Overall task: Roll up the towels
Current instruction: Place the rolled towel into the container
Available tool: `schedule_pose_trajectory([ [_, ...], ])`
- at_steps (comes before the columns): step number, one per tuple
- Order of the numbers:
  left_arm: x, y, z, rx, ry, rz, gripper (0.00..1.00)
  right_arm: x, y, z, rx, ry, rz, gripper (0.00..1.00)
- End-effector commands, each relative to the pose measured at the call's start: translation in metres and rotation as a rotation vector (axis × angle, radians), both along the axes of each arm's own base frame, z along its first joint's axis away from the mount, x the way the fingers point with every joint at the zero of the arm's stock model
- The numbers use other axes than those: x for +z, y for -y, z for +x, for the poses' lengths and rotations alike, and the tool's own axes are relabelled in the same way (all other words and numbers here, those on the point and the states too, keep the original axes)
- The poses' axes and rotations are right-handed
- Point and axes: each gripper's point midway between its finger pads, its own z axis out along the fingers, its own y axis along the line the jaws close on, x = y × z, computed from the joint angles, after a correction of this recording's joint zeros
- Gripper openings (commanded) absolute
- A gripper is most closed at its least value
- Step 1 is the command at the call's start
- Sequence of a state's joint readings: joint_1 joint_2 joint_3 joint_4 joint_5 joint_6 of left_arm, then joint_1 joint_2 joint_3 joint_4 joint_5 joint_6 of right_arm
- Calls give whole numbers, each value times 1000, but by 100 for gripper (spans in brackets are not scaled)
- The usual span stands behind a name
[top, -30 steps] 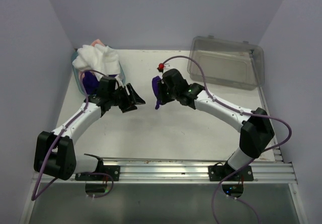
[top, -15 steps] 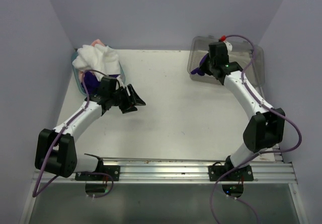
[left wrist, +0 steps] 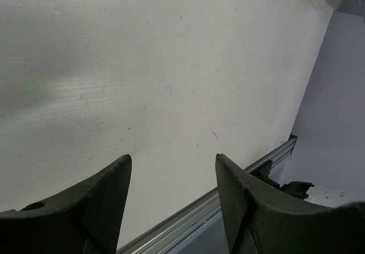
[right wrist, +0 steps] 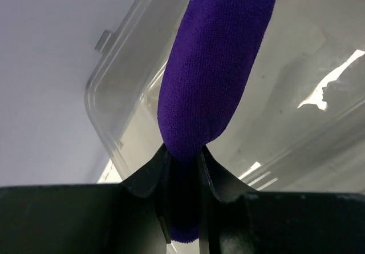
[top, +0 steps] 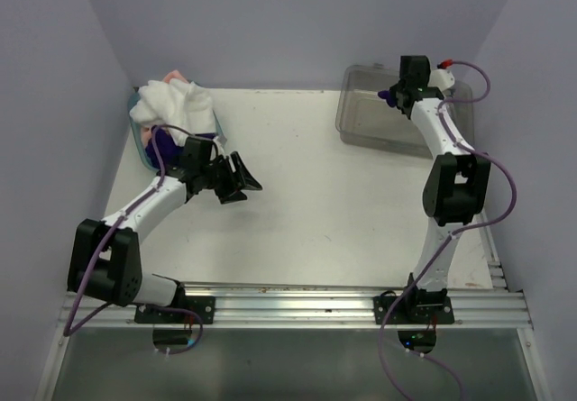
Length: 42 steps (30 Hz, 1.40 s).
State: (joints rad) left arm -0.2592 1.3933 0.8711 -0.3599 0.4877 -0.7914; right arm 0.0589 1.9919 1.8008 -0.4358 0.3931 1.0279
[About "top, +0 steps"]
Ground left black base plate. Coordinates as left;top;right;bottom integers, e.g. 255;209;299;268
134;296;216;324

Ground purple towel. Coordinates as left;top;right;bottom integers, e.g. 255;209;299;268
378;90;397;108
145;126;210;173

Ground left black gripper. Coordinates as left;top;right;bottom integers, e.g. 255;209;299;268
199;151;261;204

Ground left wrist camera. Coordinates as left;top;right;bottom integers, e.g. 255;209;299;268
213;135;226;151

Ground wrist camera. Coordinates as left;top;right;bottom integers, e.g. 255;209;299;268
428;59;455;92
213;135;226;151

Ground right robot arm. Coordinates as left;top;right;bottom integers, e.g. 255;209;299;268
382;55;490;324

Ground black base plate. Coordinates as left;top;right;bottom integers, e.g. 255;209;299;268
134;296;216;324
372;296;455;325

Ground blue plastic bin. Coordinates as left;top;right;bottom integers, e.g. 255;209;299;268
127;87;226;172

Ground white towel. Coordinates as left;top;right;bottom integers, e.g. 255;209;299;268
129;79;217;146

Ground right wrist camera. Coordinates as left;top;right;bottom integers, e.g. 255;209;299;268
428;59;455;92

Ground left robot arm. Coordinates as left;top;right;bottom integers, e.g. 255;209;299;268
68;137;262;323

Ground grey transparent plastic bin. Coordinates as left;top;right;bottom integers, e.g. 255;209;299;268
335;65;474;159

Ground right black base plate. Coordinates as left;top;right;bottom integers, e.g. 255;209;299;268
372;296;455;325

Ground aluminium mounting rail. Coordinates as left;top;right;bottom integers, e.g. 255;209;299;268
58;283;533;330

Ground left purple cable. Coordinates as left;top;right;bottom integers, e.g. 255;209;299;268
62;124;190;338

